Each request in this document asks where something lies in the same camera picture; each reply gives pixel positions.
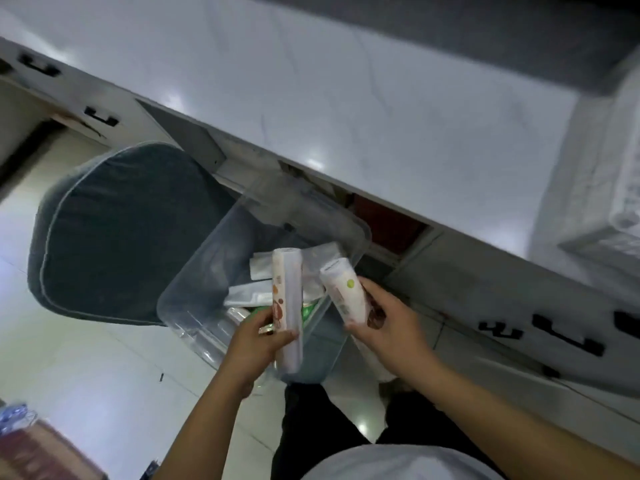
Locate white bag roll green dot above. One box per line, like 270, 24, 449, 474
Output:
319, 258, 397, 385

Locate white drawer unit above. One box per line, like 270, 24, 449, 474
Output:
0, 37, 176, 145
385, 229, 640, 395

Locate person's black trousers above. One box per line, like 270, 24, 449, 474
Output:
269, 382, 506, 480

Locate person's right hand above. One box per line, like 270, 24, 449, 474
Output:
345, 276, 443, 391

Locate white printed carton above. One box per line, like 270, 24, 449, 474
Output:
212, 134, 283, 183

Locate person's left forearm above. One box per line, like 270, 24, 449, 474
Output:
152, 369, 256, 480

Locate black hooked door handle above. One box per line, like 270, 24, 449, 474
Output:
478, 320, 525, 341

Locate water bottle pack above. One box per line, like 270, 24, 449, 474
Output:
0, 401, 40, 437

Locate grey cushioned chair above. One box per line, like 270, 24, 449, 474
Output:
27, 141, 351, 387

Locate clear plastic lid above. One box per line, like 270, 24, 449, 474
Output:
239, 169, 351, 231

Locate person's white shirt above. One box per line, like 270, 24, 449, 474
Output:
302, 443, 506, 480

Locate person's right forearm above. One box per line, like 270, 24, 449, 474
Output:
412, 364, 640, 480

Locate white perforated plastic basket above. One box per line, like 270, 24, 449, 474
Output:
529, 54, 640, 301

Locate person's left hand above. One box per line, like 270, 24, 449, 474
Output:
217, 307, 300, 398

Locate white bag roll brown print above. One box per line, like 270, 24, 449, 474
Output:
271, 247, 305, 374

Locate clear plastic storage bin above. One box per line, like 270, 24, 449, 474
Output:
156, 187, 373, 385

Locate person's white perforated shoe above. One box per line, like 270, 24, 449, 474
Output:
378, 379, 416, 407

